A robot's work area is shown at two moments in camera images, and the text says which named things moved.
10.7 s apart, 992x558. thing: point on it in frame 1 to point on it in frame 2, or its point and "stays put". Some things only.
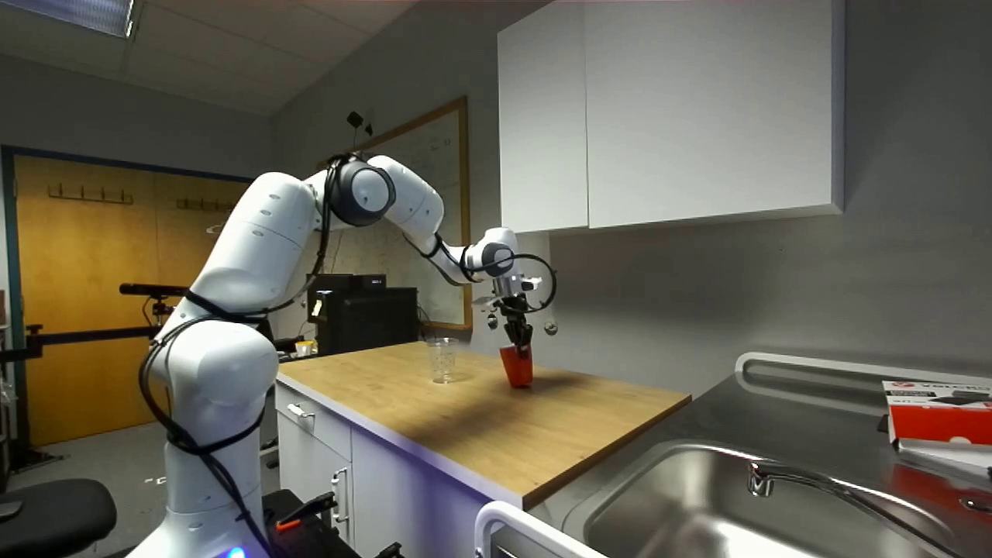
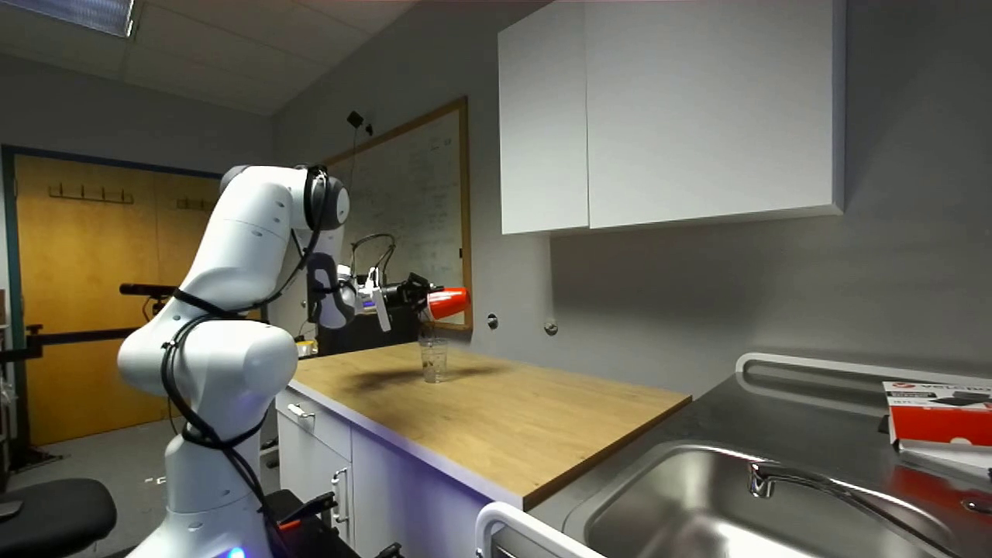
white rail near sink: (822, 362) stays put
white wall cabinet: (672, 111) stays put
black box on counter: (362, 310) stays put
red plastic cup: (519, 368) to (447, 301)
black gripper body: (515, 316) to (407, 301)
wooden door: (108, 249) stays put
